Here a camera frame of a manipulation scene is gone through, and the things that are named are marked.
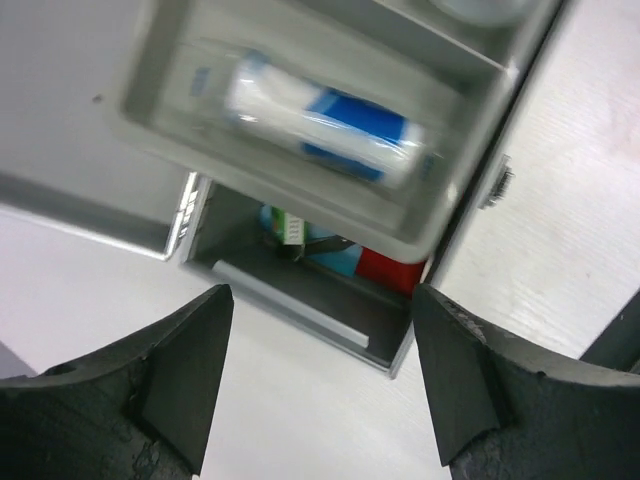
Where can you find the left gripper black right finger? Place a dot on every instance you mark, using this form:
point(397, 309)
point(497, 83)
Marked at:
point(503, 407)

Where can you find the light blue mask packet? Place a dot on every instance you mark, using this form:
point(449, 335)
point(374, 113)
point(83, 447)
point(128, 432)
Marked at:
point(343, 261)

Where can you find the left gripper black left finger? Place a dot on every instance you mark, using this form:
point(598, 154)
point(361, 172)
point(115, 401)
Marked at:
point(139, 408)

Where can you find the red first aid kit pouch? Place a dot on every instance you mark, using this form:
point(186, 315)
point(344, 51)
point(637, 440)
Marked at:
point(395, 276)

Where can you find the green small sachet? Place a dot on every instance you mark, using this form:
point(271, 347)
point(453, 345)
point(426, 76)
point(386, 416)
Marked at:
point(289, 229)

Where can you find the grey metal first aid box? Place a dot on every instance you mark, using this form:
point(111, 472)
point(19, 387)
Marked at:
point(553, 262)

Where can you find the grey plastic divided tray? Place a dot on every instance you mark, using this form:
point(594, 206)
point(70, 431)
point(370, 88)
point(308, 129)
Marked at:
point(459, 70)

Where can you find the white blue tube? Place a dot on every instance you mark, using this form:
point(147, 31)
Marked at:
point(337, 130)

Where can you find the black handled scissors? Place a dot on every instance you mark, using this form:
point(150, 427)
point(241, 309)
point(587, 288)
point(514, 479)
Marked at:
point(324, 245)

